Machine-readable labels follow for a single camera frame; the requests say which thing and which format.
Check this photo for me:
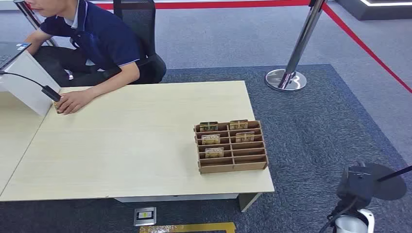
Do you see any black round-base stand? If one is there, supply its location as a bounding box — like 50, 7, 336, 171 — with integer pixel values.
367, 162, 412, 200

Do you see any brown wooden card rack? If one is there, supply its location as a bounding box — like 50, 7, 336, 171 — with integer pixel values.
194, 119, 269, 175

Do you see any silver floor socket box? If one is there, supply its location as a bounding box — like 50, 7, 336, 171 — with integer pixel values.
133, 206, 157, 227

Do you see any person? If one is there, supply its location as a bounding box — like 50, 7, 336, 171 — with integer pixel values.
24, 0, 142, 116

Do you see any dark blue carpet rug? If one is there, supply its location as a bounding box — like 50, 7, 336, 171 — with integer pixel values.
0, 64, 412, 233

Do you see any dark platform with light strip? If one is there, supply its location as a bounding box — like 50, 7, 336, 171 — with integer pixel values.
334, 0, 412, 21

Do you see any gold floor marking tape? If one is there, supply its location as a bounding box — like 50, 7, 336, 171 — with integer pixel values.
139, 222, 237, 233

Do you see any person's left hand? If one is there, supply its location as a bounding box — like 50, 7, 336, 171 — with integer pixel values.
55, 90, 94, 116

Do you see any white desk underframe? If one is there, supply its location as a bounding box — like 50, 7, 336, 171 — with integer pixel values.
114, 192, 262, 213

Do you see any chrome stanchion post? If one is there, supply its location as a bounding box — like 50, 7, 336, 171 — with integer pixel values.
265, 0, 327, 92
13, 0, 59, 47

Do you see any white desk partition panel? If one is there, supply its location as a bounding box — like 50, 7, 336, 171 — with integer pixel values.
0, 50, 62, 117

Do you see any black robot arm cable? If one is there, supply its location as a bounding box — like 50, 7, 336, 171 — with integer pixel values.
318, 196, 359, 233

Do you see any black office chair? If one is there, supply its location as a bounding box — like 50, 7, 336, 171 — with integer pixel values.
112, 0, 167, 85

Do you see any black cable with adapter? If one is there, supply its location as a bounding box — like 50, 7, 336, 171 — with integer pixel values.
0, 71, 62, 102

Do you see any red barrier belt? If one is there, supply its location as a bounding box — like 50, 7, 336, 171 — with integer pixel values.
24, 0, 311, 10
322, 2, 412, 95

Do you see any dark laptop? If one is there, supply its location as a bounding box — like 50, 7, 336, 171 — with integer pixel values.
0, 42, 32, 70

